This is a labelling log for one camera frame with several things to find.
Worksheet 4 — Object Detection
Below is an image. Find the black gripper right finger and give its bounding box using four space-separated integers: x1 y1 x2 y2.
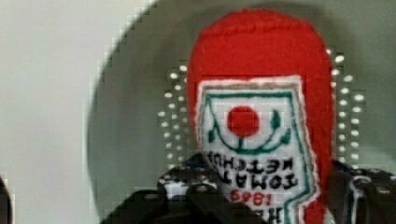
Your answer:
329 161 396 224

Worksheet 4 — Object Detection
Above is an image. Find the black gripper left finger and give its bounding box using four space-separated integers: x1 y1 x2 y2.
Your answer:
100 153 264 224

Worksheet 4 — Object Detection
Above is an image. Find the red plush ketchup bottle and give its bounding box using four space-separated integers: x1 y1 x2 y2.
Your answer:
188 9 333 224

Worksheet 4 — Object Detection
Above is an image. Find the green oval strainer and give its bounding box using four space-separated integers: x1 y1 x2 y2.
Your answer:
87 0 395 217

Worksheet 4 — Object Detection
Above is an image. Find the black utensil holder cup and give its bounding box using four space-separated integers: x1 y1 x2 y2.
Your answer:
0 178 12 224

